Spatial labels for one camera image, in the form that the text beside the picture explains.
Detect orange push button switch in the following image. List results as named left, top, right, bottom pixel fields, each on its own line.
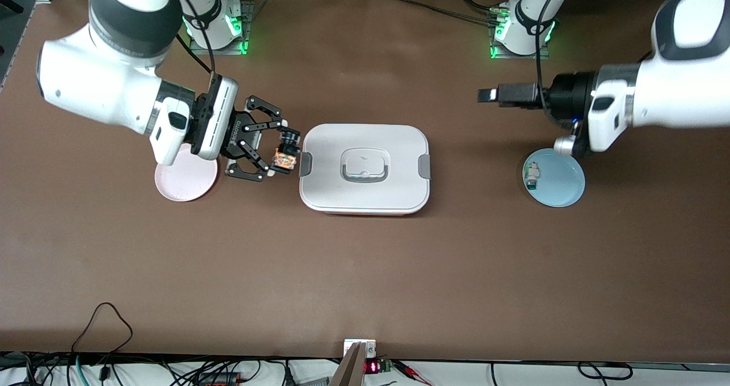
left=273, top=138, right=301, bottom=173

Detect small white box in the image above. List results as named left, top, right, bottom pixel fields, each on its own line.
left=344, top=339, right=377, bottom=358

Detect round pink plate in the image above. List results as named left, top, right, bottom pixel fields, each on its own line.
left=155, top=149, right=219, bottom=202

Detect round light blue plate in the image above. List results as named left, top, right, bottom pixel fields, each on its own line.
left=524, top=148, right=586, bottom=208

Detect red black clip leads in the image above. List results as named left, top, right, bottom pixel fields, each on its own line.
left=394, top=360, right=434, bottom=385

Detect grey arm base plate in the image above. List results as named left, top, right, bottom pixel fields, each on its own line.
left=189, top=1, right=254, bottom=56
left=489, top=7, right=551, bottom=60

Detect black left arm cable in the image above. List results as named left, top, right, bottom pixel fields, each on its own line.
left=533, top=0, right=574, bottom=119

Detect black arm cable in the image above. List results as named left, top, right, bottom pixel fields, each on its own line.
left=533, top=0, right=574, bottom=119
left=165, top=0, right=217, bottom=90

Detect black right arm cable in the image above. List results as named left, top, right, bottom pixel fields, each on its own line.
left=165, top=0, right=217, bottom=90

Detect black arm base cables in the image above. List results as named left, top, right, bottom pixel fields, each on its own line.
left=394, top=0, right=505, bottom=29

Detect white lunch box grey handle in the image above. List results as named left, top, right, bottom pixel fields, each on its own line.
left=299, top=124, right=432, bottom=216

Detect thin black looped cable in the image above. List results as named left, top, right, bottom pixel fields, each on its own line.
left=71, top=302, right=133, bottom=355

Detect black cable tangle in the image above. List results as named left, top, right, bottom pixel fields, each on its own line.
left=0, top=352, right=286, bottom=386

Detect grey camera mount bar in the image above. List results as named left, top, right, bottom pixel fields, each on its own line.
left=328, top=342, right=368, bottom=386

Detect black coiled cable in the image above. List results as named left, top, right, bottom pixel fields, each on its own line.
left=578, top=362, right=634, bottom=381

